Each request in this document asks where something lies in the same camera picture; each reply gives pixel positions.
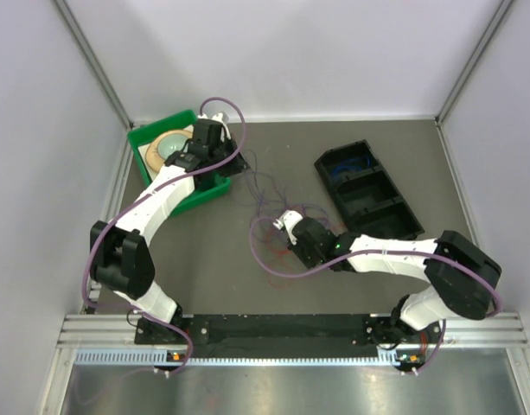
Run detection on red thin wires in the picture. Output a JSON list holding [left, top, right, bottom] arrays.
[[264, 215, 348, 290]]

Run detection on purple thin wires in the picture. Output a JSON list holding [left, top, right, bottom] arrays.
[[242, 149, 335, 243]]

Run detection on blue thin wire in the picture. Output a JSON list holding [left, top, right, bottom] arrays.
[[329, 154, 374, 181]]

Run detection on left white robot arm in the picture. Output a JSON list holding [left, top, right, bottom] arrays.
[[85, 112, 246, 343]]

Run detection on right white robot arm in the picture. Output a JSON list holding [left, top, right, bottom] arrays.
[[278, 212, 501, 342]]

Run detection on light teal bowl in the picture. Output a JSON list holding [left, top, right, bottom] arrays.
[[156, 131, 192, 159]]

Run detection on wooden round plate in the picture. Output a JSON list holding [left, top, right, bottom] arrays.
[[144, 128, 195, 174]]

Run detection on white square board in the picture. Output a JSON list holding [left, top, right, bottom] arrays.
[[137, 124, 196, 182]]

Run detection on green plastic bin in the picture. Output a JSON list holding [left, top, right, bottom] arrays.
[[127, 110, 231, 217]]

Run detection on black three-compartment tray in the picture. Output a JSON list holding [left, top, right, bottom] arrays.
[[314, 140, 425, 240]]

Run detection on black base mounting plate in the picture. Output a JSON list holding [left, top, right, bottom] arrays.
[[134, 313, 443, 349]]

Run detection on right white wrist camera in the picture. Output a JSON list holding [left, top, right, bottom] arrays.
[[272, 210, 303, 236]]

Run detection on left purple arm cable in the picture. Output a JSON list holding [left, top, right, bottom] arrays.
[[81, 96, 247, 377]]

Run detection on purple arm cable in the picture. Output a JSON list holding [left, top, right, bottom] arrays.
[[249, 215, 504, 377], [81, 96, 247, 377]]

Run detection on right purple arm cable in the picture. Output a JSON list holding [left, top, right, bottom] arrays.
[[249, 215, 504, 377]]

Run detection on slotted grey cable duct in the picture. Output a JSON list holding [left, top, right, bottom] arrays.
[[74, 348, 401, 367]]

